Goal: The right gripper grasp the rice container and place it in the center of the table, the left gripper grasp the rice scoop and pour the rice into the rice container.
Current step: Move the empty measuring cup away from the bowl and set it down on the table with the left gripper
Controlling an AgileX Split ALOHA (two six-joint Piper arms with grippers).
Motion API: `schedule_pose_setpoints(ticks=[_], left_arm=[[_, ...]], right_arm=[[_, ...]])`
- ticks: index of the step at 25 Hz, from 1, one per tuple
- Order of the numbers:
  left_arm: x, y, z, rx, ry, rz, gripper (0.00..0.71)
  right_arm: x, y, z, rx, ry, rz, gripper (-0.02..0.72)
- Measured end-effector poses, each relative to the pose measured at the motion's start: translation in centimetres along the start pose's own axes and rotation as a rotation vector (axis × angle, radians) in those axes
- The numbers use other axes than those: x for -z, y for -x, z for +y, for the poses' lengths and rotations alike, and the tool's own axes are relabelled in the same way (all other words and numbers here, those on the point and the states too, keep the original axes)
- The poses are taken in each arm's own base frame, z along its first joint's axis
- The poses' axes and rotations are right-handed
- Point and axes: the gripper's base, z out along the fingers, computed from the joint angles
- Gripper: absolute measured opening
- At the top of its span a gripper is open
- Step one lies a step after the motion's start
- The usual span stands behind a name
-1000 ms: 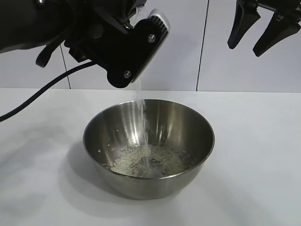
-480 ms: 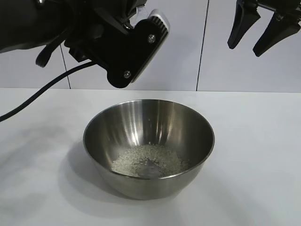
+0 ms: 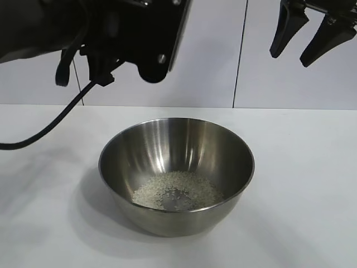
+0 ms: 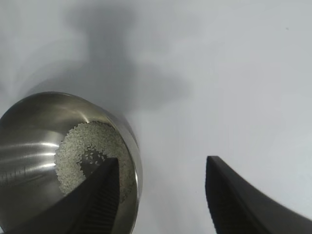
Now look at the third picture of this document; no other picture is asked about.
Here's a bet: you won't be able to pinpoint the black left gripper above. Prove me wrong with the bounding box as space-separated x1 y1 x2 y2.
80 0 195 86

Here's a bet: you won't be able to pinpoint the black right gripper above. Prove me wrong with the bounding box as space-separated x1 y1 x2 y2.
269 0 357 68

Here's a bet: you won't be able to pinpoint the stainless steel mixing bowl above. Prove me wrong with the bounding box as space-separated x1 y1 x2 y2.
98 117 256 238

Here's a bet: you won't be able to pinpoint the white rice grains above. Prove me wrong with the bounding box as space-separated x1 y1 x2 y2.
132 170 225 210

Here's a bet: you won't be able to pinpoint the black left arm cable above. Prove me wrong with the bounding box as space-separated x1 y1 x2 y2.
0 47 97 151

